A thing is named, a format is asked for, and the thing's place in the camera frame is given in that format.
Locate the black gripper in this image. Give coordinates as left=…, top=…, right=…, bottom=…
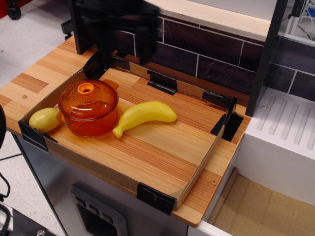
left=74, top=0, right=160, bottom=68

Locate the orange transparent pot lid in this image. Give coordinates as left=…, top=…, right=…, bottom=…
left=58, top=80, right=119, bottom=124

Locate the orange transparent pot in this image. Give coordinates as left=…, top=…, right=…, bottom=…
left=56, top=78, right=120, bottom=138

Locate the yellow plastic banana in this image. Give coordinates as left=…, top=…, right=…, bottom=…
left=112, top=101, right=177, bottom=138

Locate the cardboard fence with black tape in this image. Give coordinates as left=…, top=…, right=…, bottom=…
left=19, top=52, right=250, bottom=225

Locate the black caster wheel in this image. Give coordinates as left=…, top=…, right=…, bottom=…
left=7, top=0, right=21, bottom=20

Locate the yellow plastic potato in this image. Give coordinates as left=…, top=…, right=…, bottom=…
left=29, top=108, right=60, bottom=133

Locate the white toy sink drainboard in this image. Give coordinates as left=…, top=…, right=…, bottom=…
left=236, top=88, right=315, bottom=206

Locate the black cable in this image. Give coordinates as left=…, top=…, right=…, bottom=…
left=0, top=104, right=12, bottom=236

